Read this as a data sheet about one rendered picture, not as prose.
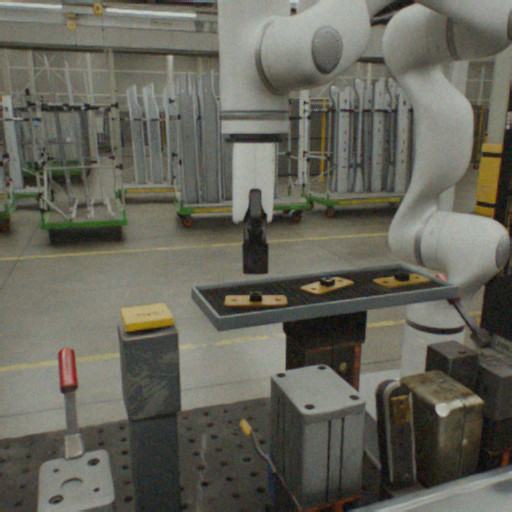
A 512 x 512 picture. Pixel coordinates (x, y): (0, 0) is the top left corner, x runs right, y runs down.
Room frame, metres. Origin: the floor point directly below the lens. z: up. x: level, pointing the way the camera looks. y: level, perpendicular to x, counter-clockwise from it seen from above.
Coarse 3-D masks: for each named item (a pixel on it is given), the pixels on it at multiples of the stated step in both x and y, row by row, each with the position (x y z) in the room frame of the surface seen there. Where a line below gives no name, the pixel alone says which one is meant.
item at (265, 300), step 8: (232, 296) 0.68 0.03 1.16; (240, 296) 0.68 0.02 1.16; (248, 296) 0.68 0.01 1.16; (256, 296) 0.65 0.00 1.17; (264, 296) 0.68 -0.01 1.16; (272, 296) 0.68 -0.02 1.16; (280, 296) 0.68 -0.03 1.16; (224, 304) 0.65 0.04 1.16; (232, 304) 0.65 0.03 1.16; (240, 304) 0.65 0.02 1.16; (248, 304) 0.65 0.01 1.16; (256, 304) 0.65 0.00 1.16; (264, 304) 0.65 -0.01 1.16; (272, 304) 0.65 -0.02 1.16; (280, 304) 0.65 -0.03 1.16
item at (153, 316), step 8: (152, 304) 0.65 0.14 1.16; (160, 304) 0.65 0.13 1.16; (128, 312) 0.62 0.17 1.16; (136, 312) 0.62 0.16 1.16; (144, 312) 0.62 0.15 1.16; (152, 312) 0.62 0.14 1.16; (160, 312) 0.62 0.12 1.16; (168, 312) 0.62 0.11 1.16; (128, 320) 0.59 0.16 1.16; (136, 320) 0.59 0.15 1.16; (144, 320) 0.60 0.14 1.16; (152, 320) 0.60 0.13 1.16; (160, 320) 0.60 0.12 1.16; (168, 320) 0.60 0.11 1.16; (128, 328) 0.59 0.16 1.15; (136, 328) 0.59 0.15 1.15; (144, 328) 0.59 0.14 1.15; (152, 328) 0.61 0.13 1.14
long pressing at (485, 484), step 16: (464, 480) 0.50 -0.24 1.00; (480, 480) 0.50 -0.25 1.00; (496, 480) 0.51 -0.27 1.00; (400, 496) 0.48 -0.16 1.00; (416, 496) 0.47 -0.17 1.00; (432, 496) 0.48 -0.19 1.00; (448, 496) 0.48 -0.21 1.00; (464, 496) 0.48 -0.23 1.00; (480, 496) 0.48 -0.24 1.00; (496, 496) 0.48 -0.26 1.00
